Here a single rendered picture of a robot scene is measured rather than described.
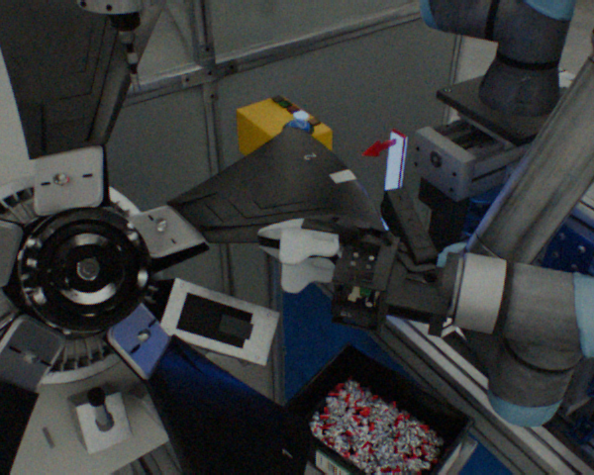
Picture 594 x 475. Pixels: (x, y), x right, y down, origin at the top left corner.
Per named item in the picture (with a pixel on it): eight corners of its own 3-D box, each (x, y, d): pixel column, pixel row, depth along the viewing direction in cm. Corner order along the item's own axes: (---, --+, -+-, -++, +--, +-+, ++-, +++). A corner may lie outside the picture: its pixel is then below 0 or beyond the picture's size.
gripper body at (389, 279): (324, 275, 61) (451, 302, 58) (346, 215, 67) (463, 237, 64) (325, 323, 66) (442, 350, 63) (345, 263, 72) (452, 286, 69)
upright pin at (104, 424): (94, 423, 78) (82, 390, 74) (110, 414, 79) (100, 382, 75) (100, 434, 76) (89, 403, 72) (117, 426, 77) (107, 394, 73)
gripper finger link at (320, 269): (245, 273, 67) (329, 288, 65) (263, 235, 71) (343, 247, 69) (248, 292, 69) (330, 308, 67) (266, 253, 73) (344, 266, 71)
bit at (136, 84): (129, 92, 59) (119, 38, 55) (135, 87, 59) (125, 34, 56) (139, 94, 58) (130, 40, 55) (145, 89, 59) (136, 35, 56)
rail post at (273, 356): (272, 443, 182) (262, 234, 133) (283, 435, 184) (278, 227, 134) (280, 453, 180) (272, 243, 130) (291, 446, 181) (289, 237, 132)
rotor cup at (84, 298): (33, 362, 68) (44, 374, 57) (-24, 237, 67) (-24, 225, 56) (156, 305, 75) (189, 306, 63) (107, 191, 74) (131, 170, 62)
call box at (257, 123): (238, 157, 121) (235, 108, 114) (281, 141, 126) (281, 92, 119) (286, 198, 111) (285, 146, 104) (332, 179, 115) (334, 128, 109)
